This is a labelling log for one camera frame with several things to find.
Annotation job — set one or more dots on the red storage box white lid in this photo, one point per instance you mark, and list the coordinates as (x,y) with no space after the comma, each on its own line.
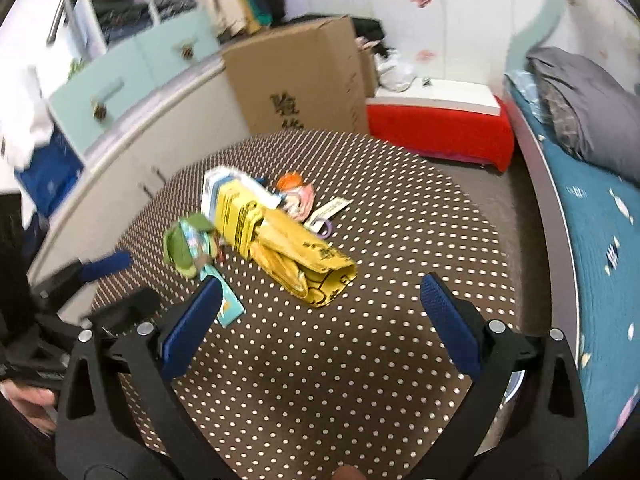
(440,130)

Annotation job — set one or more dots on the grey checked pillow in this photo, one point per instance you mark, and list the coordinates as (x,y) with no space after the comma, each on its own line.
(560,115)

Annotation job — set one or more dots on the grey duvet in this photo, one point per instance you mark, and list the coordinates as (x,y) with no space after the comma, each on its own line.
(600,105)

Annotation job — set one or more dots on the small orange ball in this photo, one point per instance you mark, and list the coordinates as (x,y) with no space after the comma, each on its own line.
(290,181)

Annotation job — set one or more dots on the person's left hand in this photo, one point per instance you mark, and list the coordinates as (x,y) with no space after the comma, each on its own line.
(30,402)

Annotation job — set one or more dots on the black bag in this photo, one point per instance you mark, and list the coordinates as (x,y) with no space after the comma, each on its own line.
(370,30)

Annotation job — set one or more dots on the pale pink butterfly sticker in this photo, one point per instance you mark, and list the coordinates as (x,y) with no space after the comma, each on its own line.
(425,55)

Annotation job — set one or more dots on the turquoise drawer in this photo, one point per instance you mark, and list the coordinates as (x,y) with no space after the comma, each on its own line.
(175,42)
(115,105)

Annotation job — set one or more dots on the white cloth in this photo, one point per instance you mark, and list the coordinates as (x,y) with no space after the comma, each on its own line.
(22,120)

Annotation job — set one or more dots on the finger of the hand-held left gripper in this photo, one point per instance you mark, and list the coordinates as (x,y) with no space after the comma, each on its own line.
(107,264)
(135,304)

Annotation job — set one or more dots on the large cardboard box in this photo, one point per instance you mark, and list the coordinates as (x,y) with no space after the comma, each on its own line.
(300,75)

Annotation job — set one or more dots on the turquoise and white bed frame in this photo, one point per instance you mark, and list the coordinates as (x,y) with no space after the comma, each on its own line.
(540,15)

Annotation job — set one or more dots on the light blue flat packet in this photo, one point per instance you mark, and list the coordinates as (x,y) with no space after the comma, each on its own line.
(231,308)

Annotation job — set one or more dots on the blue storage bin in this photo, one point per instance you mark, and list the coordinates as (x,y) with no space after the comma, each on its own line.
(47,170)

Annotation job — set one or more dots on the green snack packet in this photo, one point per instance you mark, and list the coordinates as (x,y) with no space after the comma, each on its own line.
(182,247)

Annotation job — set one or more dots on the white low cabinet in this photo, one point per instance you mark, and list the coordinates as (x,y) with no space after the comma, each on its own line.
(150,130)

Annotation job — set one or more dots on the pink and blue cookie packet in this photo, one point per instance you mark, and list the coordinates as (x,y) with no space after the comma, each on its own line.
(300,203)

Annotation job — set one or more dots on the yellow printed plastic bag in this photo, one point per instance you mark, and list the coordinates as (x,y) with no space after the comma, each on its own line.
(290,255)

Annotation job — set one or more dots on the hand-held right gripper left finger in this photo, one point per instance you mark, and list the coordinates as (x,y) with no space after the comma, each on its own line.
(192,322)

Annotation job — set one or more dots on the white plastic bag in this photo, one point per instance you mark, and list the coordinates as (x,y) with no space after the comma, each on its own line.
(397,75)

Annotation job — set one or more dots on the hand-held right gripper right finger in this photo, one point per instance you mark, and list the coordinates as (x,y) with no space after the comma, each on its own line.
(450,322)

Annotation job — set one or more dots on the teal printed bed sheet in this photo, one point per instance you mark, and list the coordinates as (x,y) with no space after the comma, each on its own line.
(595,240)

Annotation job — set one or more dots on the white and blue carton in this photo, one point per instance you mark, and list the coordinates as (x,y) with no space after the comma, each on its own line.
(225,180)

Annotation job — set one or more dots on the silver curved rail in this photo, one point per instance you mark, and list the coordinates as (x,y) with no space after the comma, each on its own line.
(62,5)

